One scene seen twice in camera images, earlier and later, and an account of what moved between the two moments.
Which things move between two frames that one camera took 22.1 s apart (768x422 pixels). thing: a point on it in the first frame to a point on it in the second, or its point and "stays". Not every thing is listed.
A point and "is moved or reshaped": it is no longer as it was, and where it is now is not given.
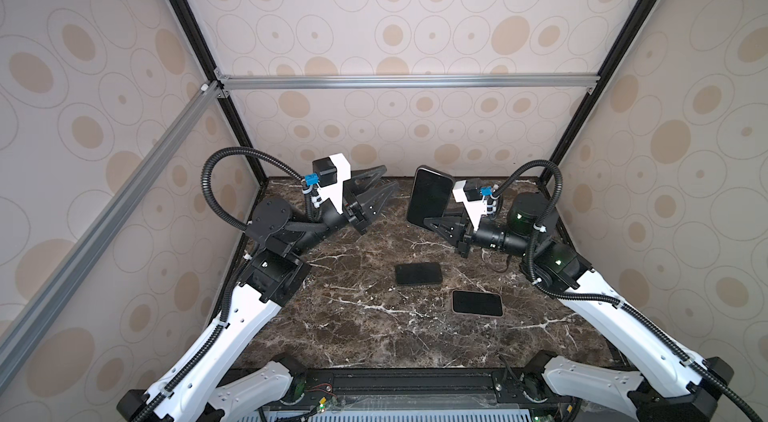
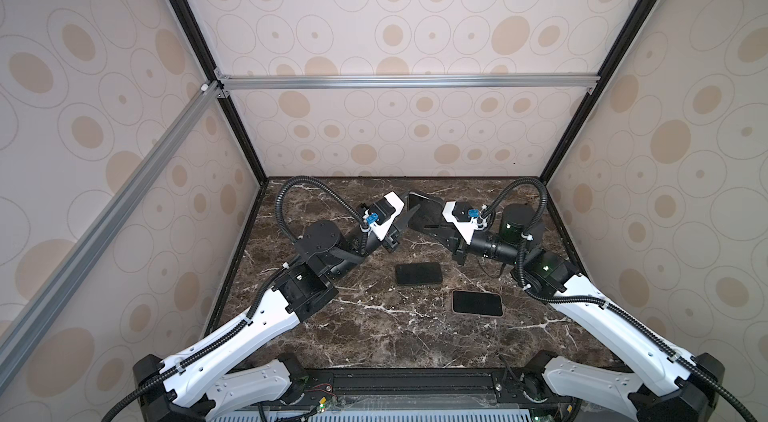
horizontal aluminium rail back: [452, 81] stays
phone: [430, 195] is moved or reshaped
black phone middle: [419, 273] stays
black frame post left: [198, 38] stays
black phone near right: [477, 303] stays
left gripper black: [354, 211] to [394, 230]
